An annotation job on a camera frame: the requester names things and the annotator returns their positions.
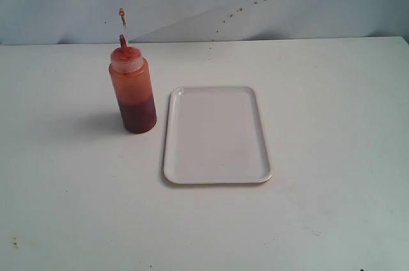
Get red sauce squeeze bottle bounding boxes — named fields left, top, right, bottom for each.
left=109, top=33, right=157, bottom=134

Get white rectangular plastic tray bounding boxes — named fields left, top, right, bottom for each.
left=163, top=86, right=273, bottom=185

